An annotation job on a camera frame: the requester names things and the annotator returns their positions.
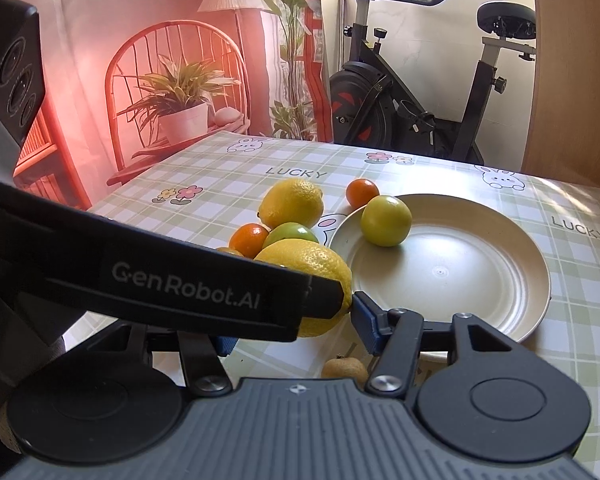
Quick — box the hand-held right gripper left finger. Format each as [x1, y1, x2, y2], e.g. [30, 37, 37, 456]
[115, 324, 239, 397]

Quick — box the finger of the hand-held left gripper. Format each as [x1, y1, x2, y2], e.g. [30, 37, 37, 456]
[300, 274, 354, 322]

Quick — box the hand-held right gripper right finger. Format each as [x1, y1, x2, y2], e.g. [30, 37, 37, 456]
[352, 290, 528, 400]

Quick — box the large yellow lemon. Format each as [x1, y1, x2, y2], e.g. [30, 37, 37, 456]
[254, 238, 354, 338]

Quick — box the brown longan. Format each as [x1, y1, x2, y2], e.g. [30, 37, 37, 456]
[321, 356, 369, 388]

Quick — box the green round fruit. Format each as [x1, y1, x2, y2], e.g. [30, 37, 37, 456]
[261, 222, 321, 251]

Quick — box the cream round plate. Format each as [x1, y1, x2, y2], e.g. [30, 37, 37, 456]
[328, 194, 551, 361]

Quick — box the yellow-green round fruit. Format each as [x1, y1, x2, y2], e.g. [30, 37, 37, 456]
[361, 195, 413, 247]

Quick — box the small yellow lemon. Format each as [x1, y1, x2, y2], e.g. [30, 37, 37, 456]
[257, 178, 326, 229]

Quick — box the small orange tangerine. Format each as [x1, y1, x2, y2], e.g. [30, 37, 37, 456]
[346, 178, 380, 209]

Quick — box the green plaid tablecloth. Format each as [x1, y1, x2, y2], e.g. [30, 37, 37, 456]
[62, 130, 600, 466]

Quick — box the black exercise bike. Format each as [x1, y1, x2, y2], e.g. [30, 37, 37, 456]
[317, 0, 538, 165]

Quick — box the printed backdrop cloth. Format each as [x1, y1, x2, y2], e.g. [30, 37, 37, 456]
[0, 0, 333, 211]

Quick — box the wooden panel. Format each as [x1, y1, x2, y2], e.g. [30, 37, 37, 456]
[521, 0, 600, 193]

